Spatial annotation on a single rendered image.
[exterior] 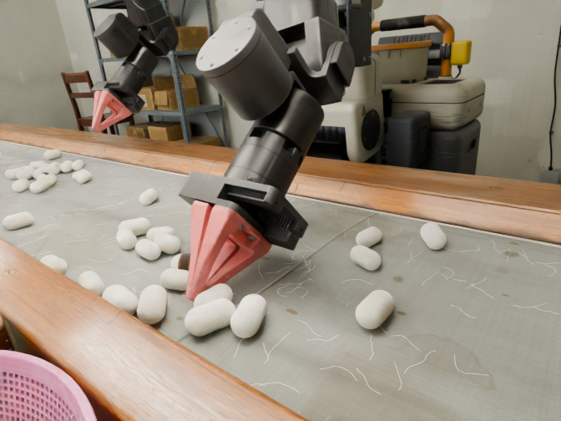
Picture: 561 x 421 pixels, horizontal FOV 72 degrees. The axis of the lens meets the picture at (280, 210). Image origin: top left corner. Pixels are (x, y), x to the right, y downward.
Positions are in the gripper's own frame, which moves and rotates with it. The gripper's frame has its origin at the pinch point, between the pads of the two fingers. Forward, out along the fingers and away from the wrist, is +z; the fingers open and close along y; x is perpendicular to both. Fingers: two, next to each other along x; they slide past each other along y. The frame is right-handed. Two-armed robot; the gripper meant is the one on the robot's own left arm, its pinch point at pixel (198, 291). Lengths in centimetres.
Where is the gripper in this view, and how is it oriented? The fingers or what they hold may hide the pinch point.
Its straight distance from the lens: 33.0
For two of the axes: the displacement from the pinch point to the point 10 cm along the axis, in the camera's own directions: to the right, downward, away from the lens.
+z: -4.3, 8.5, -2.9
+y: 7.8, 1.8, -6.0
